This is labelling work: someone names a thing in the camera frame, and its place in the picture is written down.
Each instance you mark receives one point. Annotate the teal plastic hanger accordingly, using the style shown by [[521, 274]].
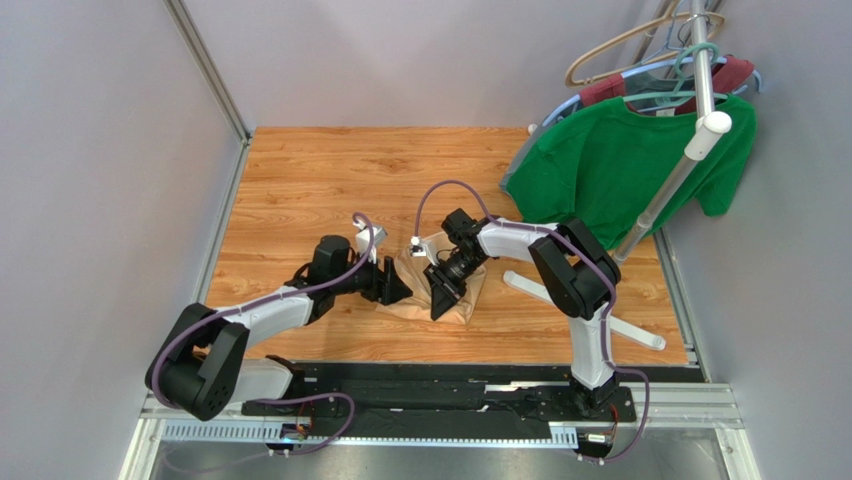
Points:
[[682, 87]]

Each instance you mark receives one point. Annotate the silver white clothes rack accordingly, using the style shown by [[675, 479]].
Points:
[[709, 23]]

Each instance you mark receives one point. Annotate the aluminium front rail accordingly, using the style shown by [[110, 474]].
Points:
[[695, 432]]

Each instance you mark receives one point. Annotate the aluminium frame rail left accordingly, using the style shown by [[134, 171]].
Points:
[[203, 58]]

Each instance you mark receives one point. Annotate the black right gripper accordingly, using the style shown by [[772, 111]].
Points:
[[446, 280]]

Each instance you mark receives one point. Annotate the light blue hanger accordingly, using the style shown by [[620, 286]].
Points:
[[730, 75]]

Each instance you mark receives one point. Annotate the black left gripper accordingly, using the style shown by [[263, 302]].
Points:
[[385, 287]]

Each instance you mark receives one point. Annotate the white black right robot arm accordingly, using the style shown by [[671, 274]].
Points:
[[577, 272]]

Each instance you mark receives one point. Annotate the beige cloth napkin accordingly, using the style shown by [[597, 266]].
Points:
[[418, 306]]

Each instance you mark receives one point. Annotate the red garment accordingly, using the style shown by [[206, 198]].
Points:
[[617, 108]]

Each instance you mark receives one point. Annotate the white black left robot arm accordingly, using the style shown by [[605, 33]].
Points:
[[201, 366]]

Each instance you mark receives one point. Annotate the green t-shirt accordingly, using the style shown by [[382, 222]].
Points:
[[605, 171]]

